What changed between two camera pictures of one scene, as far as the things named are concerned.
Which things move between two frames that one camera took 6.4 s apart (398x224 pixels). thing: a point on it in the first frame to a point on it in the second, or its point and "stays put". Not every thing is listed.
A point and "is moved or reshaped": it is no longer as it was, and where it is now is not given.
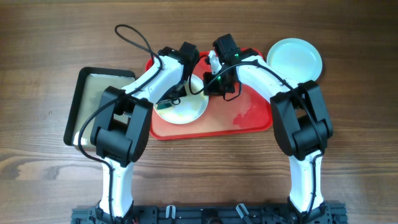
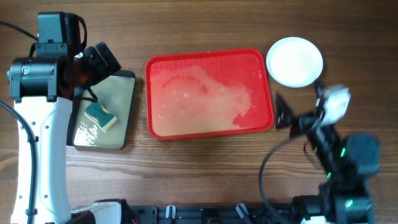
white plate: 191,106 to 294,62
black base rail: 328,214 stays put
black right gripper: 214,89 to 285,114
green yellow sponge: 164,106 is moved or reshaped
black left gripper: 166,96 to 92,55
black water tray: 89,91 stays put
